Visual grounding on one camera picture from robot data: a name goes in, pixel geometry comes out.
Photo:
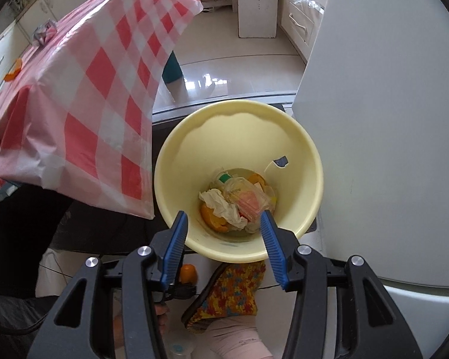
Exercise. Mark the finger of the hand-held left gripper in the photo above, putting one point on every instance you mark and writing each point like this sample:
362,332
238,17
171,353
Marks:
183,291

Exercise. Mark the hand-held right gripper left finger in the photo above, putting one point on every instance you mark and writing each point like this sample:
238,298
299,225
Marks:
174,246

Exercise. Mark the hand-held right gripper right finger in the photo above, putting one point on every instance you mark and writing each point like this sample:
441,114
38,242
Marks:
274,246

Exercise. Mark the orange peel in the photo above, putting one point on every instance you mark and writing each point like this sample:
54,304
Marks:
256,178
209,217
189,273
13,74

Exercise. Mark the clear plastic wrapper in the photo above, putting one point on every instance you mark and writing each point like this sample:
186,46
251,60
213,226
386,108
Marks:
247,198

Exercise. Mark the white tissue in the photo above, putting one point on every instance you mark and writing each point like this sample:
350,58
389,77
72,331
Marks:
219,202

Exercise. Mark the yellow plastic bucket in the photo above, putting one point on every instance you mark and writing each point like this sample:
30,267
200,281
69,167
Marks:
239,142

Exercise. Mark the person's left hand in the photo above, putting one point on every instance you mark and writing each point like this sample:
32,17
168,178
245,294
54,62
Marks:
161,314

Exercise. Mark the colourful crocheted slipper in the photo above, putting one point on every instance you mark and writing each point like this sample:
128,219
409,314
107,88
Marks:
232,295

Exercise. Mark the white plastic container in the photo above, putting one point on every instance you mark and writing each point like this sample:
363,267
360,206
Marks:
181,349

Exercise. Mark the black floor mat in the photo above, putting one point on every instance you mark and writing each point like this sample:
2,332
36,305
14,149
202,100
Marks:
108,232

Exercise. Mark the person's leg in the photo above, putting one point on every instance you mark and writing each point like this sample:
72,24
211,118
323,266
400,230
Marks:
235,339

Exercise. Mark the person's black clothing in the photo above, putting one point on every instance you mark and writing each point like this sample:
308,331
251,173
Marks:
15,250

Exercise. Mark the red checked tablecloth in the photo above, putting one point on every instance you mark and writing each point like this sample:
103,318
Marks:
89,101

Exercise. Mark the teal plastic container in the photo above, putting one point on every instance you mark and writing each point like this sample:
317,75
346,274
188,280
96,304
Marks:
172,69

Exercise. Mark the white drawer cabinet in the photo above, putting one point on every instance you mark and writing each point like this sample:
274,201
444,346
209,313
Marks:
303,22

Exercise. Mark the white wooden stool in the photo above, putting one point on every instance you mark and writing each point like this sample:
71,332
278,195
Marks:
256,11

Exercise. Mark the crumpled silver wrapper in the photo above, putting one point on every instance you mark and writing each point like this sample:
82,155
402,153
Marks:
45,35

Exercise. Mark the white kitchen cupboard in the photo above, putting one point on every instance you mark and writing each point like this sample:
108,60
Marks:
41,3

